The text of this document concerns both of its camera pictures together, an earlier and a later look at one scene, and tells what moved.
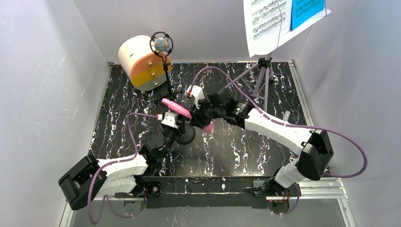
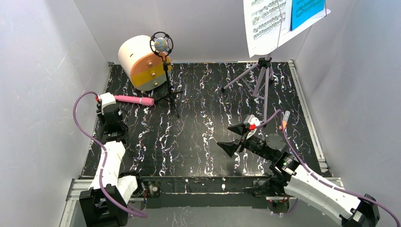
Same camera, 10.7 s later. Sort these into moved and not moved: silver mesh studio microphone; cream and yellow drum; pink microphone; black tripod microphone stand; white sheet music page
Moved: pink microphone
Not moved: black tripod microphone stand; white sheet music page; silver mesh studio microphone; cream and yellow drum
